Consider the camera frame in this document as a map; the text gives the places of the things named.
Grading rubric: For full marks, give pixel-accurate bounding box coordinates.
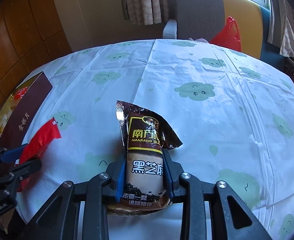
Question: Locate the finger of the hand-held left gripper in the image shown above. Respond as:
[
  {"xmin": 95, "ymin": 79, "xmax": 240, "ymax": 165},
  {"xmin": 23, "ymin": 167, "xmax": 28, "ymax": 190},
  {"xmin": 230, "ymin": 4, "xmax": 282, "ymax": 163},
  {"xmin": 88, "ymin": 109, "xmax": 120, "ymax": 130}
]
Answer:
[
  {"xmin": 0, "ymin": 144, "xmax": 29, "ymax": 173},
  {"xmin": 0, "ymin": 159, "xmax": 42, "ymax": 198}
]

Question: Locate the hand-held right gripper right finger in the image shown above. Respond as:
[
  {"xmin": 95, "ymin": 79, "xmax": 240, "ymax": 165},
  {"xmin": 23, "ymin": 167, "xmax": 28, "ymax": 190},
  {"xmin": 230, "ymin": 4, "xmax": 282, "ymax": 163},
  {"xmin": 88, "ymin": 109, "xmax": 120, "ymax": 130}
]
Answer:
[{"xmin": 162, "ymin": 150, "xmax": 274, "ymax": 240}]

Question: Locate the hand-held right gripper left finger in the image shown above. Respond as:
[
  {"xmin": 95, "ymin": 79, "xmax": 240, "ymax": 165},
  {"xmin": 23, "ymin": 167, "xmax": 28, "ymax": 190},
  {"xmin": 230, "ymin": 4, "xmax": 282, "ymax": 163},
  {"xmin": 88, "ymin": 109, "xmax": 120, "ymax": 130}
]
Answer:
[{"xmin": 35, "ymin": 159, "xmax": 126, "ymax": 240}]

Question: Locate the brown sesame drink packet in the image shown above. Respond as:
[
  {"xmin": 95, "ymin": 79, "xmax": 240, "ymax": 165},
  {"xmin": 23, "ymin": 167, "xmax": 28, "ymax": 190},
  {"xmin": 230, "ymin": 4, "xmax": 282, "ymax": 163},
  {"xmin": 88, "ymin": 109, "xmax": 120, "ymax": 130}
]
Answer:
[{"xmin": 107, "ymin": 100, "xmax": 183, "ymax": 214}]

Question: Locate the plain red snack packet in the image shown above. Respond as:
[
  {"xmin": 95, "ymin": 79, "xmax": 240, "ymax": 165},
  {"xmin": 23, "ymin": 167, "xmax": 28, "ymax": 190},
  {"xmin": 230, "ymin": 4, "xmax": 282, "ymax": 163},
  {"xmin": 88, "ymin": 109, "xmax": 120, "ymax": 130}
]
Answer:
[{"xmin": 17, "ymin": 117, "xmax": 63, "ymax": 193}]

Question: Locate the brown tin box gold inside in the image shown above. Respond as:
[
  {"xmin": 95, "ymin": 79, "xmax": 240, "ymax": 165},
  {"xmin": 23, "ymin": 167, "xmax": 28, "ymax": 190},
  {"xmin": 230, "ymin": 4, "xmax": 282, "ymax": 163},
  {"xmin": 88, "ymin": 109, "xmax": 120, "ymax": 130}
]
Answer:
[{"xmin": 0, "ymin": 71, "xmax": 53, "ymax": 147}]

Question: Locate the white tablecloth with green clouds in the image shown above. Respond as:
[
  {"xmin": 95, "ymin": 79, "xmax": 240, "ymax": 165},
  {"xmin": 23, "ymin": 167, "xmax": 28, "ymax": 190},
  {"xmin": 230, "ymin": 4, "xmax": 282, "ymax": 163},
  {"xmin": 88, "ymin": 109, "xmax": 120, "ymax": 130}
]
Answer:
[{"xmin": 12, "ymin": 39, "xmax": 294, "ymax": 240}]

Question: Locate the wooden wardrobe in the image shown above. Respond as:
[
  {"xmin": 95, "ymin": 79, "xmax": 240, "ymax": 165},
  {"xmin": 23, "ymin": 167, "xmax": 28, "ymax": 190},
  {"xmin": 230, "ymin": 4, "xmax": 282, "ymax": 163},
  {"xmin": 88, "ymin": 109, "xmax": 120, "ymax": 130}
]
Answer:
[{"xmin": 0, "ymin": 0, "xmax": 72, "ymax": 140}]

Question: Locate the red plastic bag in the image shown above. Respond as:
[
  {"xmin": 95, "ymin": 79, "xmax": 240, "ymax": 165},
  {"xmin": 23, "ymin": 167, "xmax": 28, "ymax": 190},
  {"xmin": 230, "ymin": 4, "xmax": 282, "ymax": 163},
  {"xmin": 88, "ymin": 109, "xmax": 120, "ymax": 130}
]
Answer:
[{"xmin": 209, "ymin": 16, "xmax": 242, "ymax": 52}]

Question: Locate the grey yellow blue armchair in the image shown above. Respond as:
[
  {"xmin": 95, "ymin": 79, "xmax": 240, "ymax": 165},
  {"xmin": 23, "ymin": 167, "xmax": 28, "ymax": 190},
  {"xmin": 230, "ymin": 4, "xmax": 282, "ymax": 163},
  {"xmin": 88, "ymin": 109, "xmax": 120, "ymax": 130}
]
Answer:
[{"xmin": 163, "ymin": 0, "xmax": 286, "ymax": 63}]

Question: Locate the patterned beige curtain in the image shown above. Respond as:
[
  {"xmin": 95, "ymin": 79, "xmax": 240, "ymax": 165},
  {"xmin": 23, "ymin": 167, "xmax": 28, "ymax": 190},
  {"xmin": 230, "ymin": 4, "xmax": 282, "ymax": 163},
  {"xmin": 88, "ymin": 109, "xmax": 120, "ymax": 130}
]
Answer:
[
  {"xmin": 119, "ymin": 0, "xmax": 169, "ymax": 26},
  {"xmin": 266, "ymin": 0, "xmax": 294, "ymax": 68}
]

